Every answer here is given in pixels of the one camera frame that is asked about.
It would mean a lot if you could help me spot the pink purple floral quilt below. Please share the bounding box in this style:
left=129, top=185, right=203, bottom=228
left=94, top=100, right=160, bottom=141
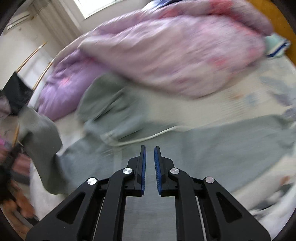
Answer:
left=37, top=1, right=273, bottom=121

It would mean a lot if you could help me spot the left hand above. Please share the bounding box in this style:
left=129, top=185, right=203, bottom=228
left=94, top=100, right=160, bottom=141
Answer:
left=3, top=181, right=35, bottom=235

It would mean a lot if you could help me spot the beige curtain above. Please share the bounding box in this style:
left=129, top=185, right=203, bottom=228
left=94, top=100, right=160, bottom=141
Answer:
left=30, top=1, right=82, bottom=47

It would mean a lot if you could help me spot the black garment on rack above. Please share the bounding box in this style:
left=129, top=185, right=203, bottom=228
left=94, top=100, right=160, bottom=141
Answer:
left=1, top=72, right=34, bottom=116

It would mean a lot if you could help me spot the floral white bed sheet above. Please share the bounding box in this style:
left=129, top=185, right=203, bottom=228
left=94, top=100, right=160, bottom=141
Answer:
left=55, top=57, right=295, bottom=240

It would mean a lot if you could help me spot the teal striped pillow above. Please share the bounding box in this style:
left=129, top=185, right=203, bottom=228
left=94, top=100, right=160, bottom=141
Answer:
left=265, top=33, right=291, bottom=58

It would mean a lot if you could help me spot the wooden headboard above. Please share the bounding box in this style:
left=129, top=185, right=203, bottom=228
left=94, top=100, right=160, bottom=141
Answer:
left=249, top=1, right=295, bottom=65

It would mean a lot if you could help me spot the wooden clothes rack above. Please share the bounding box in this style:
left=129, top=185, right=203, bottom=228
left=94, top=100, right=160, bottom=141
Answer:
left=11, top=41, right=55, bottom=147

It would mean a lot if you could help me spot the grey hooded sweatshirt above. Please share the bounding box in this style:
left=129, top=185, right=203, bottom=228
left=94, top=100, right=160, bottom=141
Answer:
left=17, top=74, right=296, bottom=195

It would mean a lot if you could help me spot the window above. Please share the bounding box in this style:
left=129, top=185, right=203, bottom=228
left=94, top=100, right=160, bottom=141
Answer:
left=74, top=0, right=122, bottom=19

